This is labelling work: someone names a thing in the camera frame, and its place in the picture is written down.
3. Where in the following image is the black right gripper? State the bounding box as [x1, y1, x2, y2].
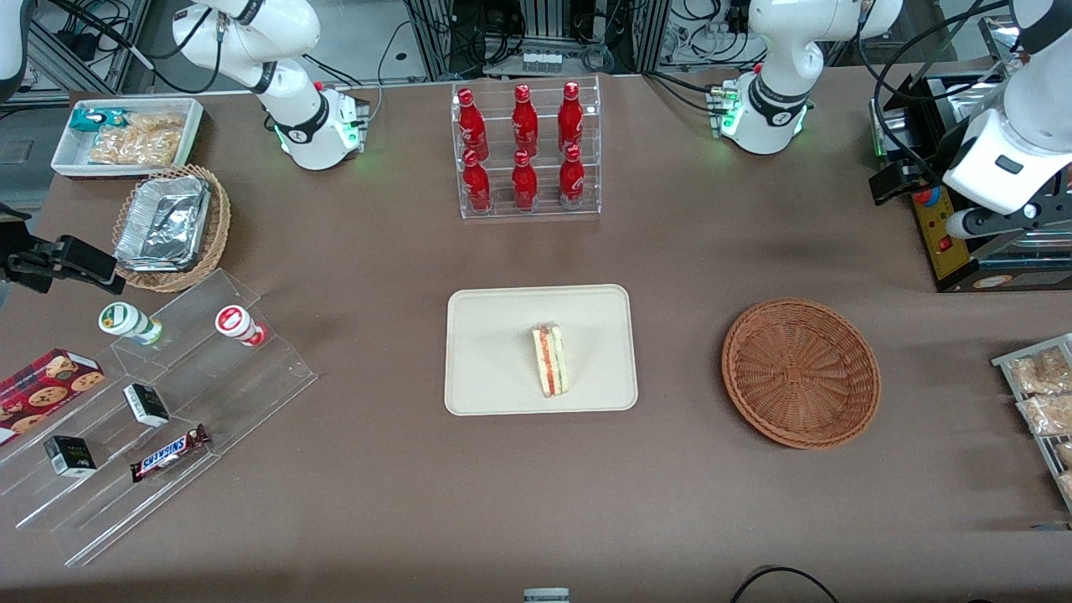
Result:
[0, 219, 116, 294]

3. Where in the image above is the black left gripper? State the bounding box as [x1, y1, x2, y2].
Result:
[869, 124, 979, 208]

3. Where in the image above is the triangle sandwich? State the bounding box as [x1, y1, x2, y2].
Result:
[530, 322, 570, 399]

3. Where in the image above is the aluminium foil tray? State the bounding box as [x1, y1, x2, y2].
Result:
[115, 175, 211, 273]

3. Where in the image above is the small tan wicker basket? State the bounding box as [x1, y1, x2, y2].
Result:
[112, 164, 232, 294]

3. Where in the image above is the tray of snack bags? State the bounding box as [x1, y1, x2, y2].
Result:
[992, 332, 1072, 513]

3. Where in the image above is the large brown wicker basket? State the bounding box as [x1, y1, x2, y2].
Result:
[722, 299, 882, 451]

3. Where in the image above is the beige plastic tray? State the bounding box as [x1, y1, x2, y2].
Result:
[444, 285, 639, 417]

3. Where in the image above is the green lid yogurt cup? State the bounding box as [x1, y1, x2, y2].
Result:
[98, 301, 165, 347]

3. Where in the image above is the black box with yellow panel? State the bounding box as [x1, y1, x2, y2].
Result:
[871, 71, 1072, 294]

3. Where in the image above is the white rectangular bin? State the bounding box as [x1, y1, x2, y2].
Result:
[50, 97, 206, 181]

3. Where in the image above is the red cookie box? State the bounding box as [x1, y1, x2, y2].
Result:
[0, 348, 106, 446]

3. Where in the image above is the clear bag of crackers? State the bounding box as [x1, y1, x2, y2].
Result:
[87, 112, 187, 168]

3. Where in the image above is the teal snack packet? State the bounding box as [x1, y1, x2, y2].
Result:
[70, 106, 132, 132]

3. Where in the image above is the small black box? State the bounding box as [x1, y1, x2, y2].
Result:
[43, 435, 98, 479]
[122, 383, 171, 429]

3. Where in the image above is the red lid yogurt cup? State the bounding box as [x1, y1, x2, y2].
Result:
[214, 305, 270, 348]

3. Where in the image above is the Snickers chocolate bar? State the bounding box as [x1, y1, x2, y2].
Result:
[129, 424, 211, 483]

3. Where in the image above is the clear acrylic tiered stand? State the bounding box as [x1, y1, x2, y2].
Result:
[0, 268, 320, 569]

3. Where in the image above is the red drink bottle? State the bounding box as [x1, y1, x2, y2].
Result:
[462, 151, 493, 213]
[558, 81, 585, 154]
[512, 84, 540, 156]
[558, 145, 587, 209]
[457, 88, 490, 160]
[511, 150, 539, 211]

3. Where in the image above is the clear acrylic bottle rack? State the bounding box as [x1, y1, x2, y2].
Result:
[451, 75, 602, 222]

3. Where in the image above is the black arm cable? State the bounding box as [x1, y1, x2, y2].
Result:
[851, 0, 1024, 181]

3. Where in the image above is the black wrist mount white knob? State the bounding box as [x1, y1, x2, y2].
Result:
[946, 188, 1072, 242]

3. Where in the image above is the aluminium frame post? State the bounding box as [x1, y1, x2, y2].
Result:
[632, 0, 673, 76]
[406, 0, 455, 82]

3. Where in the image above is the black table cable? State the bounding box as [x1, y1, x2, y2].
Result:
[729, 566, 841, 603]

